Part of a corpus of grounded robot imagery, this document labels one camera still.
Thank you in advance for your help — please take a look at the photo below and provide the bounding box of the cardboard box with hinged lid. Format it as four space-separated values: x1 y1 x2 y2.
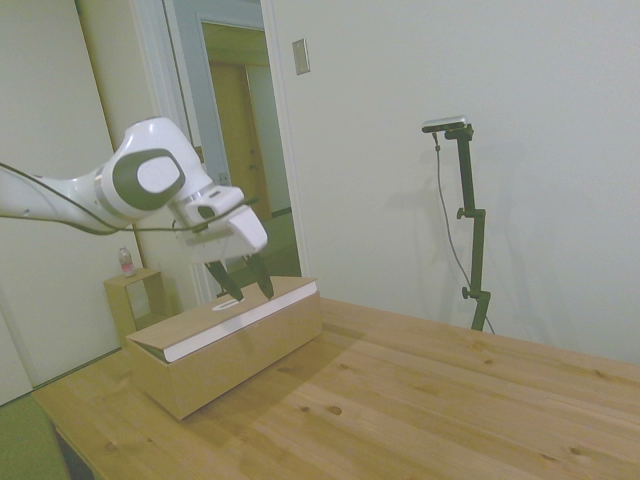
124 275 324 422

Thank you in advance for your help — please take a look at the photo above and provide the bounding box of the small wooden shelf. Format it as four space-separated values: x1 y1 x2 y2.
102 267 169 347

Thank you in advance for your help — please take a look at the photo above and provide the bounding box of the clear bottle with red label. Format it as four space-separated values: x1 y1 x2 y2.
116 245 138 279

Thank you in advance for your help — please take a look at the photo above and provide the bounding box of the metal wall plate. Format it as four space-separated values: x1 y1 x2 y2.
291 37 312 77

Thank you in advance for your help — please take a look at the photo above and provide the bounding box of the black camera stand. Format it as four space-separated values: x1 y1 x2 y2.
443 126 494 334

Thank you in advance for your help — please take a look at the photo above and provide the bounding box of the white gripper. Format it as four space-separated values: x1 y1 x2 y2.
172 205 276 304

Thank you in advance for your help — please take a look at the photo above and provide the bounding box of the grey exterior camera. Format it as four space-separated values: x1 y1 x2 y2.
420 114 472 136

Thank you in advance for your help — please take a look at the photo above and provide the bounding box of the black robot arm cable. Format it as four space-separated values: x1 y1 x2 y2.
0 161 197 237

